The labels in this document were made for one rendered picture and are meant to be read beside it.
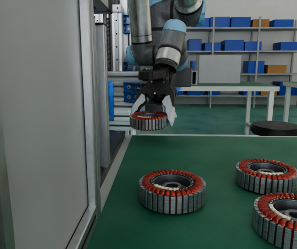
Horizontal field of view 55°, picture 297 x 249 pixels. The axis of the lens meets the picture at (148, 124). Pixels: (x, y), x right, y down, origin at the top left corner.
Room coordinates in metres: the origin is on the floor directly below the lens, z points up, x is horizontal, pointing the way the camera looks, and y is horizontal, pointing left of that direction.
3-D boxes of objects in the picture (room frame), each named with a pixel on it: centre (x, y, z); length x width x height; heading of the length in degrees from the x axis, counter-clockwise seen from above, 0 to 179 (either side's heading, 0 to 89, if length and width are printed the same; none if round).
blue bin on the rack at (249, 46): (6.84, -2.36, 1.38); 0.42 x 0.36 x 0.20; 176
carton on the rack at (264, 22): (6.85, -2.49, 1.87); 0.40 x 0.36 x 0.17; 177
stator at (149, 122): (0.82, 0.00, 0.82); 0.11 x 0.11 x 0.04
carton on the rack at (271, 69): (6.83, -2.93, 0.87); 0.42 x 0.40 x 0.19; 87
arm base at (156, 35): (1.36, -0.05, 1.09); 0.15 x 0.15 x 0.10
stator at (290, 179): (0.52, -0.22, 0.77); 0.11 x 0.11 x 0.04
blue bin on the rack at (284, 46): (6.81, -3.15, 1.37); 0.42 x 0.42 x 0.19; 88
